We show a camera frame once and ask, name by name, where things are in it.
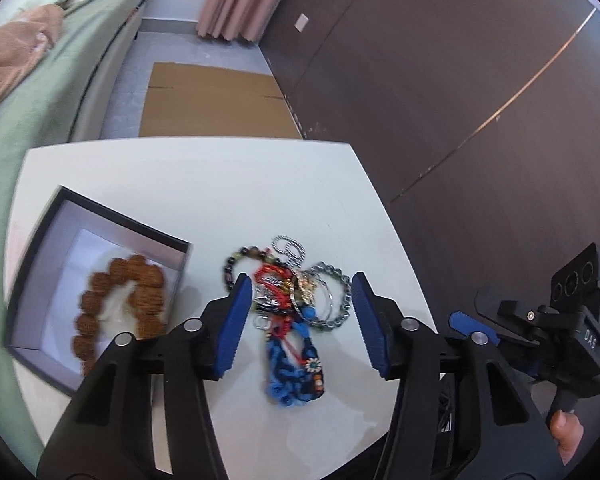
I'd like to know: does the silver chain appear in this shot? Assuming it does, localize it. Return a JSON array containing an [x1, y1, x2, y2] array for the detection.
[[271, 233, 309, 272]]

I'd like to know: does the gold charm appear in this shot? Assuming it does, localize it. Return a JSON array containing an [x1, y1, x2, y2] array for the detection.
[[296, 276, 322, 304]]

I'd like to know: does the bed with green sheet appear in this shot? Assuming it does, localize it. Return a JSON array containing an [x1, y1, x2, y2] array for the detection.
[[0, 0, 159, 461]]

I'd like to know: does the pink fleece blanket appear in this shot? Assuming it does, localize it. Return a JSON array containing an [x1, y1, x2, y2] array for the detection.
[[0, 3, 66, 117]]

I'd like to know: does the black jewelry box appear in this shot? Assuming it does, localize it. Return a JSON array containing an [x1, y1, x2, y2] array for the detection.
[[2, 185, 194, 399]]

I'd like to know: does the white tissue paper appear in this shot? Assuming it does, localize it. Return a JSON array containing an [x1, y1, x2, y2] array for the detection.
[[95, 282, 142, 335]]

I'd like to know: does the person's right hand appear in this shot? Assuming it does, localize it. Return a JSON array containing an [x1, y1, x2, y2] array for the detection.
[[547, 408, 587, 467]]

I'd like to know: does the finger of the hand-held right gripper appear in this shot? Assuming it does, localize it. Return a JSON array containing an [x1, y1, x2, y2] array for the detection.
[[448, 287, 505, 345]]

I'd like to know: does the silver bangle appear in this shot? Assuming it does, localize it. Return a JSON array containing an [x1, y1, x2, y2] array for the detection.
[[291, 278, 339, 324]]

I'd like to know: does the brown wooden bead bracelet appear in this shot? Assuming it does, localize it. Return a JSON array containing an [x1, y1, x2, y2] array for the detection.
[[70, 254, 169, 377]]

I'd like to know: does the flat cardboard sheet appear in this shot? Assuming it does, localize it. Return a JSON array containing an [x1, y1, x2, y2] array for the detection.
[[138, 61, 304, 139]]

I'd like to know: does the red braided bracelet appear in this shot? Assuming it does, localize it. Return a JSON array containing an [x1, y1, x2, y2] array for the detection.
[[252, 262, 303, 348]]

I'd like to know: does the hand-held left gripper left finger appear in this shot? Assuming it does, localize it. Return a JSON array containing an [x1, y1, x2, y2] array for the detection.
[[36, 273, 254, 480]]

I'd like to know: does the dark multicolour bead bracelet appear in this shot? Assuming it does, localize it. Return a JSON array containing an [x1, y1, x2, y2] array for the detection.
[[224, 244, 277, 295]]

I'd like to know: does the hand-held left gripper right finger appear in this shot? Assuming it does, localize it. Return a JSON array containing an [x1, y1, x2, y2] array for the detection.
[[351, 271, 567, 480]]

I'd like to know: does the grey metallic bead bracelet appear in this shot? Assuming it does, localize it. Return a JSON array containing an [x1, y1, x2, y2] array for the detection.
[[300, 261, 354, 334]]

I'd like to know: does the blue braided bracelet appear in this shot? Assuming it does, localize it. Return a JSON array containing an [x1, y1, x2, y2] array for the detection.
[[264, 310, 327, 409]]

